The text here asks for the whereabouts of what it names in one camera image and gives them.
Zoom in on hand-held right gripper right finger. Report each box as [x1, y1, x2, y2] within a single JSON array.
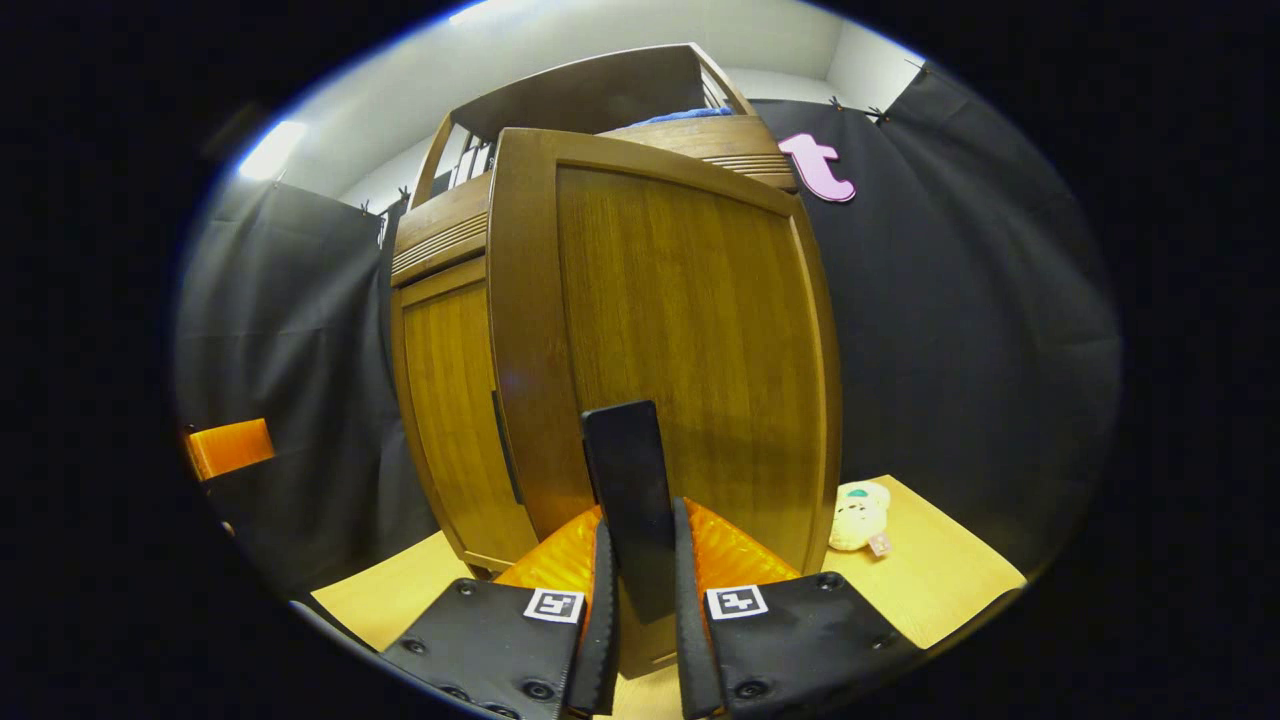
[[671, 496, 923, 720]]

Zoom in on blue cloth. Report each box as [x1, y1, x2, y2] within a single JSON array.
[[628, 106, 736, 128]]

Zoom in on wooden double-door shoe cabinet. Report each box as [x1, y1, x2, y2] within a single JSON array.
[[388, 42, 801, 581]]

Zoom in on cream plush toy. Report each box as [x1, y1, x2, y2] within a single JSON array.
[[828, 480, 894, 557]]

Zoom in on wooden shoe cabinet door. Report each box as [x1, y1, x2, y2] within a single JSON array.
[[390, 255, 541, 576], [487, 127, 843, 681]]

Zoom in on black backdrop cloth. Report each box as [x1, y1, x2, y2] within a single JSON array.
[[175, 62, 1123, 601]]

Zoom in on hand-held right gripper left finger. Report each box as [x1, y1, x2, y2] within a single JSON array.
[[380, 505, 622, 720]]

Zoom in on black door handle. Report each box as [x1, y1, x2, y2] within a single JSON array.
[[581, 400, 679, 626]]

